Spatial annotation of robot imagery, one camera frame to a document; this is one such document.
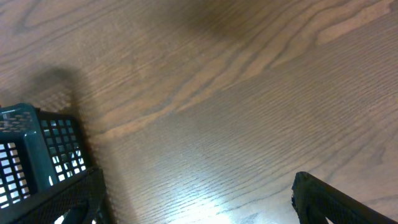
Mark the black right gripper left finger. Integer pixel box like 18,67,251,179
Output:
1,167,106,223

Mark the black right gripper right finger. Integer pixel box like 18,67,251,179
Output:
292,172,396,224

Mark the dark green plastic basket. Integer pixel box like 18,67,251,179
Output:
1,103,93,208

